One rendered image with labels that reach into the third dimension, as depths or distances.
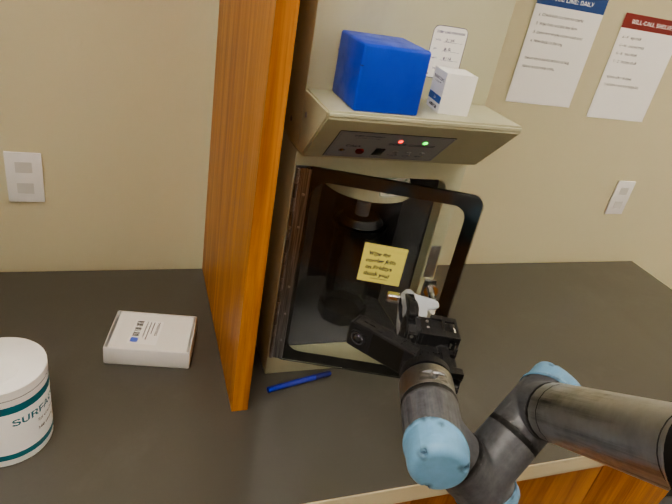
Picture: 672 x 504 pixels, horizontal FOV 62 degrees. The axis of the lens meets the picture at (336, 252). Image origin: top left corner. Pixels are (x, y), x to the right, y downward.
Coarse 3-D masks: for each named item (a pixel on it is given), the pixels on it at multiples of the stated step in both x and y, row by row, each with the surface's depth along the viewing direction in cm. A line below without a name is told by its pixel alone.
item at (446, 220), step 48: (336, 192) 91; (384, 192) 91; (432, 192) 90; (336, 240) 95; (384, 240) 95; (432, 240) 95; (336, 288) 100; (384, 288) 100; (288, 336) 106; (336, 336) 105
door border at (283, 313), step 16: (304, 176) 90; (304, 192) 91; (304, 208) 93; (288, 224) 94; (288, 240) 95; (288, 256) 97; (288, 272) 99; (288, 288) 100; (288, 304) 102; (272, 336) 105
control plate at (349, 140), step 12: (348, 132) 80; (360, 132) 80; (372, 132) 81; (336, 144) 84; (348, 144) 84; (360, 144) 84; (372, 144) 85; (384, 144) 85; (396, 144) 86; (408, 144) 86; (420, 144) 87; (432, 144) 87; (444, 144) 87; (348, 156) 88; (360, 156) 89; (372, 156) 89; (384, 156) 90; (396, 156) 90; (408, 156) 91; (420, 156) 91; (432, 156) 92
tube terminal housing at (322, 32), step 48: (336, 0) 79; (384, 0) 81; (432, 0) 83; (480, 0) 85; (336, 48) 82; (480, 48) 90; (288, 96) 93; (480, 96) 94; (288, 144) 93; (288, 192) 94
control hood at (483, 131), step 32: (320, 96) 81; (320, 128) 79; (352, 128) 79; (384, 128) 80; (416, 128) 81; (448, 128) 82; (480, 128) 84; (512, 128) 85; (416, 160) 93; (448, 160) 94; (480, 160) 96
